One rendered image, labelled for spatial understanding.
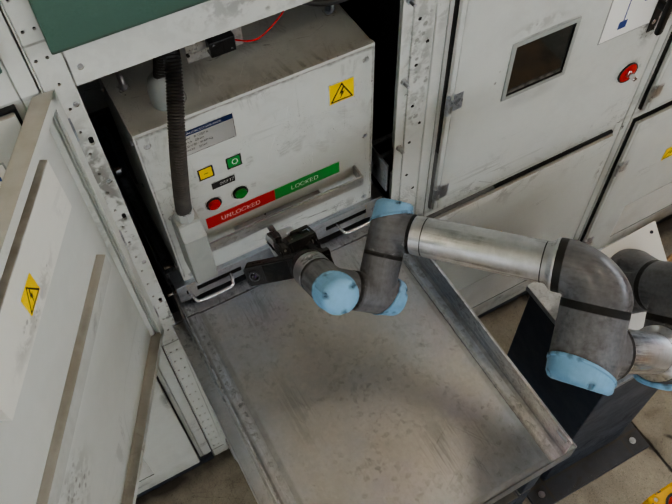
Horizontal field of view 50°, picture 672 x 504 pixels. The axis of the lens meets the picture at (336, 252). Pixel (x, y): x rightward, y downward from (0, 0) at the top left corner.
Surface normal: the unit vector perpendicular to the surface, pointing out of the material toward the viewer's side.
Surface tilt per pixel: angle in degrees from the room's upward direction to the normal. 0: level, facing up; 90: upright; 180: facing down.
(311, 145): 90
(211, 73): 0
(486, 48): 90
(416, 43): 90
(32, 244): 90
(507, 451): 0
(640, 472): 0
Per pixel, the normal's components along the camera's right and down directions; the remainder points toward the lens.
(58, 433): -0.02, -0.57
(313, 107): 0.48, 0.72
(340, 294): 0.40, 0.33
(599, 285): -0.24, -0.25
